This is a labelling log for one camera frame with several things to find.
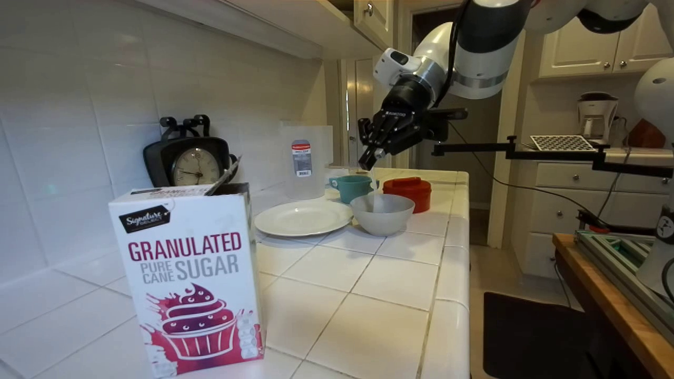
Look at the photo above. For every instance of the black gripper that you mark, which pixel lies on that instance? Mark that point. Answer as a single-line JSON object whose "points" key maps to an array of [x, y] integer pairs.
{"points": [[406, 129]]}

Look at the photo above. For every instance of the white plastic spoon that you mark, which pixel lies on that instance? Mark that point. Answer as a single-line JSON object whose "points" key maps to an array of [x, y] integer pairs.
{"points": [[376, 203]]}

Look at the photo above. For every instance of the grey bowl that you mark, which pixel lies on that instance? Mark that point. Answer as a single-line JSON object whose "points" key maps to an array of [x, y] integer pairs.
{"points": [[382, 220]]}

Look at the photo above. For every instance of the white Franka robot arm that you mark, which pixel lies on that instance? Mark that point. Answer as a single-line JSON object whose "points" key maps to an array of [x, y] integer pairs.
{"points": [[484, 48]]}

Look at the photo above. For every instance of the clear plastic container with label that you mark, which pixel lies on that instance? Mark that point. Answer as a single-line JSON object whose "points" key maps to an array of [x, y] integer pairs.
{"points": [[307, 158]]}

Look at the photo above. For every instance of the red lidded pot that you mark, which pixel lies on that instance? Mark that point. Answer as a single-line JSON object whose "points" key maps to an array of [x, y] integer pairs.
{"points": [[413, 191]]}

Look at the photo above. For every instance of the white round plate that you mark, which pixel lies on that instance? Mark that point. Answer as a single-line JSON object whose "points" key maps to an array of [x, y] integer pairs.
{"points": [[301, 217]]}

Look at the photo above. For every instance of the black table clock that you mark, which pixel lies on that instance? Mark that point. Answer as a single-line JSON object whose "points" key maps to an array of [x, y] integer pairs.
{"points": [[191, 160]]}

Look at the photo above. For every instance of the checkered calibration board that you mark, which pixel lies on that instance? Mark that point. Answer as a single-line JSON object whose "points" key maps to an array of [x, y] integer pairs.
{"points": [[562, 143]]}

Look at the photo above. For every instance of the cream base cabinets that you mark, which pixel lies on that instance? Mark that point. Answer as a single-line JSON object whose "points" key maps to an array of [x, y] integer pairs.
{"points": [[561, 212]]}

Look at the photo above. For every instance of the granulated sugar carton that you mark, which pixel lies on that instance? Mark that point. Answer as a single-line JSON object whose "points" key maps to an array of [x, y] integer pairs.
{"points": [[186, 280]]}

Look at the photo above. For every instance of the white coffee maker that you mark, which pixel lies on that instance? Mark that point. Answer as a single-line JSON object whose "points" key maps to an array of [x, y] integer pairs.
{"points": [[597, 116]]}

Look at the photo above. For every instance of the black floor mat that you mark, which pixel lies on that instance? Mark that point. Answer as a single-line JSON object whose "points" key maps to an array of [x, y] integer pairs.
{"points": [[540, 339]]}

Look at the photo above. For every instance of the wooden knife block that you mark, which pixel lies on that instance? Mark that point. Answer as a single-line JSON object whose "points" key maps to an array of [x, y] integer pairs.
{"points": [[646, 136]]}

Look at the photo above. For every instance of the metal control box with green panel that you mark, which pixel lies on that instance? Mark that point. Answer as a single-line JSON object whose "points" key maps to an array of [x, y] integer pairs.
{"points": [[624, 263]]}

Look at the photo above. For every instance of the wooden table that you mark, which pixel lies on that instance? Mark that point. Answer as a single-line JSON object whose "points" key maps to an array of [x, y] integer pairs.
{"points": [[618, 307]]}

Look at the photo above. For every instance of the black stereo camera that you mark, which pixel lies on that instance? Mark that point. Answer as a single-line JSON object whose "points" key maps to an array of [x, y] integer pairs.
{"points": [[454, 115]]}

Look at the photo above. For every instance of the cream wall cabinet over counter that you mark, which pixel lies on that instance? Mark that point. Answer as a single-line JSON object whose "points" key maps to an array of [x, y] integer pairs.
{"points": [[295, 21]]}

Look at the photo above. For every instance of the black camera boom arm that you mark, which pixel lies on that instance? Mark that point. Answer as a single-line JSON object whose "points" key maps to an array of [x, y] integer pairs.
{"points": [[533, 150]]}

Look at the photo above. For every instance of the cream wall cabinet by window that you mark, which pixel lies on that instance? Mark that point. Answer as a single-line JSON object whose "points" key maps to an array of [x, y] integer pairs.
{"points": [[597, 55]]}

